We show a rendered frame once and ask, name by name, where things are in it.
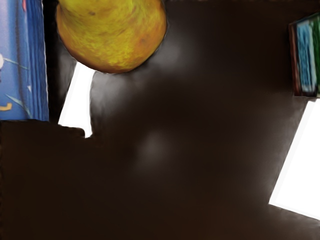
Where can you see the yellow round fruit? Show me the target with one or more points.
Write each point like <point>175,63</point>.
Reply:
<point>111,35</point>

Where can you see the blue printed carton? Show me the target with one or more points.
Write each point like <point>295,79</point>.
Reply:
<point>22,62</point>

